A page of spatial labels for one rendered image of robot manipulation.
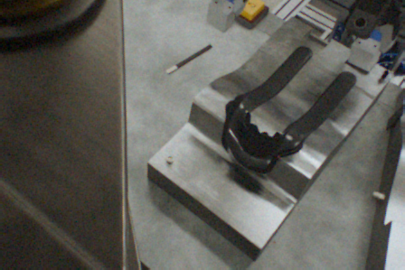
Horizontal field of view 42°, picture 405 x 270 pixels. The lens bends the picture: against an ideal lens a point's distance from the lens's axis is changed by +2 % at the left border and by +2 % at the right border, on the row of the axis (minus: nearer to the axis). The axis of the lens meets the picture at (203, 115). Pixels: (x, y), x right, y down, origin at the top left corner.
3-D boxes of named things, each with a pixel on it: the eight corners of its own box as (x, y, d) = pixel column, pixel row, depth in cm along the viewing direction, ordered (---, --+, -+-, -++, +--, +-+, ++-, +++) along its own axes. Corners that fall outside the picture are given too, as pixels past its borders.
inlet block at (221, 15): (240, -7, 120) (243, -26, 116) (257, 3, 119) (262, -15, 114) (205, 22, 114) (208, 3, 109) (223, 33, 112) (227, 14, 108)
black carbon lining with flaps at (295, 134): (297, 49, 116) (308, 17, 109) (361, 86, 111) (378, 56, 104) (202, 146, 99) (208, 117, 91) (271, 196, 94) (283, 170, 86)
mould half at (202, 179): (282, 42, 127) (296, 0, 116) (378, 98, 119) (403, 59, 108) (146, 177, 101) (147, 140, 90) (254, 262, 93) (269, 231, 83)
